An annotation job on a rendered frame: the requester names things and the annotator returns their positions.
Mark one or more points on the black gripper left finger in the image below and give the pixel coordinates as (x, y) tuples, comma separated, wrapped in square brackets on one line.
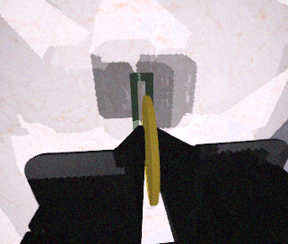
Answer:
[(119, 171)]

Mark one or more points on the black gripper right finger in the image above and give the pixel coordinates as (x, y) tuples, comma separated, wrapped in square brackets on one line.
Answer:
[(184, 169)]

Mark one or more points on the gold coin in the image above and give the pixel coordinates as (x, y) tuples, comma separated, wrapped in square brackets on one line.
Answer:
[(152, 157)]

